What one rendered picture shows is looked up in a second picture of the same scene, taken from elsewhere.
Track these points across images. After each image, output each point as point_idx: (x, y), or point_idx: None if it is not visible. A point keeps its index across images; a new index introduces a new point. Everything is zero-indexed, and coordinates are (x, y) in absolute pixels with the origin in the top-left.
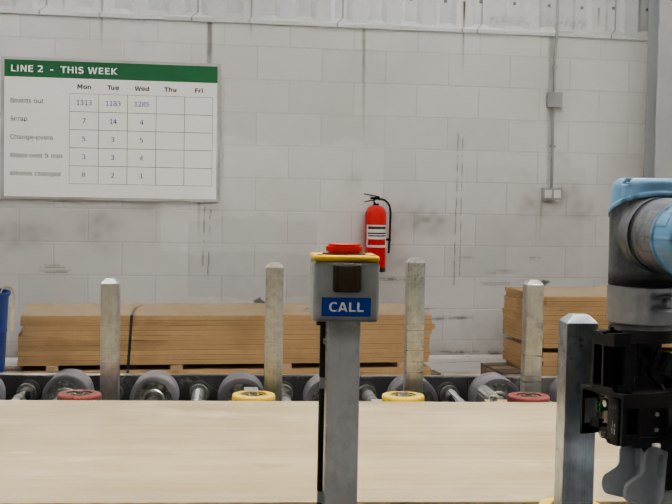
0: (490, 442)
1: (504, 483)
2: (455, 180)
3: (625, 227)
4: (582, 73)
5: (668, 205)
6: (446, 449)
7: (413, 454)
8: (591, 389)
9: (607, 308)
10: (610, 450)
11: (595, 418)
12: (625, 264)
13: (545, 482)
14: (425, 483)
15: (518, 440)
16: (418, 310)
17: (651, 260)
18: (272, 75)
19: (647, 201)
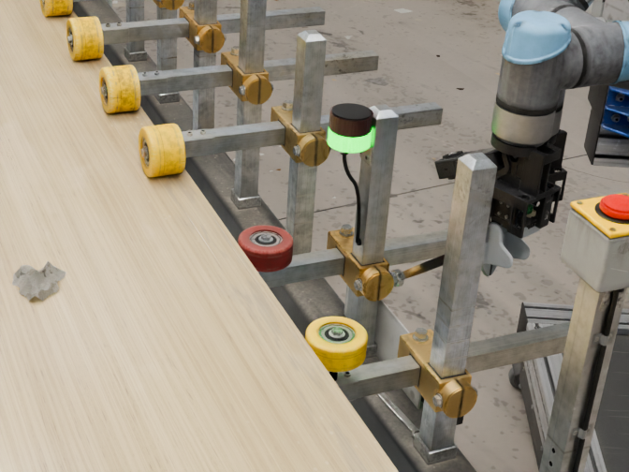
0: (30, 406)
1: (255, 380)
2: None
3: (577, 66)
4: None
5: (625, 36)
6: (91, 439)
7: (135, 464)
8: (535, 200)
9: (535, 135)
10: (47, 317)
11: (528, 219)
12: (558, 94)
13: (234, 355)
14: (287, 435)
15: (8, 385)
16: None
17: (604, 81)
18: None
19: (577, 38)
